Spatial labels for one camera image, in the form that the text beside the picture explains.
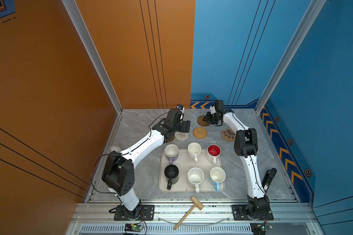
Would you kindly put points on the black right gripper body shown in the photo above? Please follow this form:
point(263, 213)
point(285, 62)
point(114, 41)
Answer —
point(214, 118)

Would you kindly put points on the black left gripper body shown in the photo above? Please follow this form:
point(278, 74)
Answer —
point(182, 127)

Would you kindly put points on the dark wooden round coaster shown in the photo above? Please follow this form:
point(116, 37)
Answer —
point(201, 121)

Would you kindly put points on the rattan round coaster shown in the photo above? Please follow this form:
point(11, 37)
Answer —
point(200, 133)

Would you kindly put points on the white mug red inside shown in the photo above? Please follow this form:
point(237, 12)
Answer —
point(213, 153)

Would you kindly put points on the black mug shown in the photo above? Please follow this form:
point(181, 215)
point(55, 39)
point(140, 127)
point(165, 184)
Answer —
point(171, 173)

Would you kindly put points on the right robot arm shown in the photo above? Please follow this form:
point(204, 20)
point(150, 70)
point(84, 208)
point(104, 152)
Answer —
point(246, 147)

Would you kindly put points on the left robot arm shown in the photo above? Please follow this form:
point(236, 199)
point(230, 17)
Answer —
point(118, 173)

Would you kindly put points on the multicolour woven coaster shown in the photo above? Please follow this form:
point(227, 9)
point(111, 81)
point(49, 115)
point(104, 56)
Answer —
point(181, 136)

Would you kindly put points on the paw shaped cork coaster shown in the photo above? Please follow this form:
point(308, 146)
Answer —
point(228, 135)

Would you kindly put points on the purple mug white inside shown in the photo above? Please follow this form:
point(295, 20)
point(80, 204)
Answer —
point(171, 151)

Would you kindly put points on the white speckled mug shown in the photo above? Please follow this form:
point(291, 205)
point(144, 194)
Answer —
point(195, 177)

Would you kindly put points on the light blue mug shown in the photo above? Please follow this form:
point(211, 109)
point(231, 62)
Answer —
point(217, 177)

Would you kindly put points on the black handheld device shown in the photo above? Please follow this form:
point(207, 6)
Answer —
point(267, 180)

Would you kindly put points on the wooden mallet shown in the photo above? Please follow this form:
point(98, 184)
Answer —
point(196, 204)

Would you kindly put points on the left green circuit board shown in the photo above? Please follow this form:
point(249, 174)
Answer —
point(133, 228)

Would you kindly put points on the green circuit board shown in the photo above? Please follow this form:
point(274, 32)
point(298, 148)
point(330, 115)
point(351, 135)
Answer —
point(133, 228)
point(260, 229)

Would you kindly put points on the right green circuit board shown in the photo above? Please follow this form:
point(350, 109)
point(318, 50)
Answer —
point(260, 229)

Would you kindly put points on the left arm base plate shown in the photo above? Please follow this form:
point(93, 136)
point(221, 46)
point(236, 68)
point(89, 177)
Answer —
point(141, 212)

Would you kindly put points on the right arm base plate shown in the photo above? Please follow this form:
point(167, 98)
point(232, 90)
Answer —
point(245, 212)

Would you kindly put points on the aluminium front rail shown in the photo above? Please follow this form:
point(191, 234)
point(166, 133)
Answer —
point(214, 219)

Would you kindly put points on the right aluminium frame post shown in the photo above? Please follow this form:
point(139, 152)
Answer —
point(299, 35)

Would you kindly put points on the aluminium frame post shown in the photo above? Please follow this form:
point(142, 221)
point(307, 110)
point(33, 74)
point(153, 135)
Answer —
point(299, 35)
point(84, 34)

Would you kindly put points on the left aluminium frame post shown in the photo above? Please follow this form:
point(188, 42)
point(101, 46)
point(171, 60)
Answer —
point(84, 34)

